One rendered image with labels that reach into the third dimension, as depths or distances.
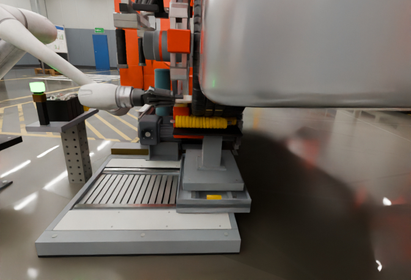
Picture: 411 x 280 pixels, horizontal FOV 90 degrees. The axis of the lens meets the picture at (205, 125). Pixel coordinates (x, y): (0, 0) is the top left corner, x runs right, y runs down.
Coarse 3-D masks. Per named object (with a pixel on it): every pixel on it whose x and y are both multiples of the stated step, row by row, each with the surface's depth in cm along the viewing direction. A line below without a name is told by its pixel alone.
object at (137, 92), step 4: (136, 88) 83; (140, 88) 84; (136, 92) 81; (140, 92) 82; (144, 92) 82; (132, 96) 81; (136, 96) 81; (140, 96) 81; (144, 96) 82; (148, 96) 82; (152, 96) 83; (156, 96) 84; (136, 100) 82; (140, 100) 82; (144, 100) 85; (152, 100) 85; (156, 100) 85; (136, 104) 83; (140, 104) 83; (144, 104) 88; (148, 104) 87
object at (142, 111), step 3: (144, 105) 183; (147, 105) 184; (150, 105) 209; (141, 108) 172; (144, 108) 172; (147, 108) 196; (150, 108) 196; (153, 108) 206; (138, 111) 163; (141, 111) 163; (144, 111) 184; (147, 111) 185; (150, 111) 194; (153, 111) 207; (138, 114) 163; (141, 114) 174; (144, 114) 174; (147, 114) 181; (150, 114) 195; (138, 117) 165; (141, 117) 165; (138, 120) 164
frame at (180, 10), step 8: (176, 0) 74; (184, 0) 73; (176, 8) 71; (184, 8) 71; (176, 16) 71; (184, 16) 72; (184, 24) 72; (184, 56) 76; (176, 64) 78; (184, 64) 76; (176, 72) 77; (184, 72) 77; (176, 80) 84; (184, 80) 80; (176, 88) 85; (184, 88) 85; (176, 104) 95; (184, 104) 95
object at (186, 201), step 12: (180, 168) 124; (180, 180) 116; (180, 192) 106; (192, 192) 100; (204, 192) 106; (216, 192) 107; (228, 192) 104; (240, 192) 108; (180, 204) 98; (192, 204) 98; (204, 204) 98; (216, 204) 99; (228, 204) 99; (240, 204) 99
